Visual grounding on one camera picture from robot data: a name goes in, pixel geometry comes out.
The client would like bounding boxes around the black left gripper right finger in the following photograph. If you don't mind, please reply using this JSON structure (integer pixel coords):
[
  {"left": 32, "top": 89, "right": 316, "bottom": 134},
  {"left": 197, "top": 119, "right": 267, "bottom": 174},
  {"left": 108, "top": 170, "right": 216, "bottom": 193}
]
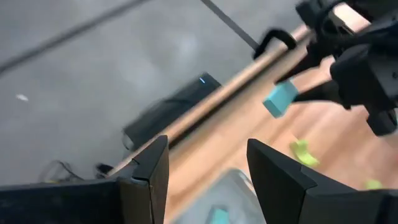
[{"left": 247, "top": 139, "right": 398, "bottom": 224}]

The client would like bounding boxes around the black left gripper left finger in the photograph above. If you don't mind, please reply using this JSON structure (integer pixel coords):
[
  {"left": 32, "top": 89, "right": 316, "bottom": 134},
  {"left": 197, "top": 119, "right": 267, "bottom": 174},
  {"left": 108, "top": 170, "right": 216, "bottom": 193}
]
[{"left": 0, "top": 134, "right": 170, "bottom": 224}]

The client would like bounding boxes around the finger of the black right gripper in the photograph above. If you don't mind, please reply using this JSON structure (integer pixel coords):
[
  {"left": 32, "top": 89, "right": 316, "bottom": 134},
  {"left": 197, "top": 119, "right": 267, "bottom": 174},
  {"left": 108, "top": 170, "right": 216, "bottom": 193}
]
[
  {"left": 294, "top": 81, "right": 346, "bottom": 105},
  {"left": 275, "top": 46, "right": 338, "bottom": 82}
]

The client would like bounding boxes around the green arch foam block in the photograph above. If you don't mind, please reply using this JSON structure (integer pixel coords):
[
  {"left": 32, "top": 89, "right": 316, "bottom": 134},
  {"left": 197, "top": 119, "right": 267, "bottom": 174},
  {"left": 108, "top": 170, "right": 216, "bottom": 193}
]
[{"left": 289, "top": 139, "right": 321, "bottom": 168}]

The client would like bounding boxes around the blue foam block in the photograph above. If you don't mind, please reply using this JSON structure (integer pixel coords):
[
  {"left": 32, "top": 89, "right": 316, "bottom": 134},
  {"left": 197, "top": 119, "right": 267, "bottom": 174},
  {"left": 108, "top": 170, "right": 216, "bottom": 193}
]
[
  {"left": 262, "top": 80, "right": 300, "bottom": 119},
  {"left": 207, "top": 207, "right": 231, "bottom": 224}
]

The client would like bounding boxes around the clear plastic bin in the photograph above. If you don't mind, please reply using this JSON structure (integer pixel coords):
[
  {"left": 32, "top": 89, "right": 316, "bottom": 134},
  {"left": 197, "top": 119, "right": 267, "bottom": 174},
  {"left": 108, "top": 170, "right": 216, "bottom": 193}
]
[{"left": 172, "top": 167, "right": 265, "bottom": 224}]

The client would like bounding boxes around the black box with blue light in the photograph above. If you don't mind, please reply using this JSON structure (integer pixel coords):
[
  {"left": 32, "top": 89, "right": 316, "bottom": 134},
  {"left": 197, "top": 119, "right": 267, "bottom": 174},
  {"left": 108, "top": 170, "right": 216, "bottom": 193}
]
[{"left": 122, "top": 72, "right": 223, "bottom": 152}]

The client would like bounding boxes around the black frame bracket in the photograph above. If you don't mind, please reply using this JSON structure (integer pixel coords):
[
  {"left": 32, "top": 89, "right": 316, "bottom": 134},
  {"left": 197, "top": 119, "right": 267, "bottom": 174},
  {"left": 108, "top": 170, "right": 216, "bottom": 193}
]
[{"left": 252, "top": 27, "right": 299, "bottom": 60}]

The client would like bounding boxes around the black aluminium table frame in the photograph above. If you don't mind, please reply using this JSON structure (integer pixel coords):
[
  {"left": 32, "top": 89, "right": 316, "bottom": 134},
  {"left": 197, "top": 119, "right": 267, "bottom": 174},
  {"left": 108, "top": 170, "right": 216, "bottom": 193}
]
[{"left": 107, "top": 24, "right": 315, "bottom": 178}]

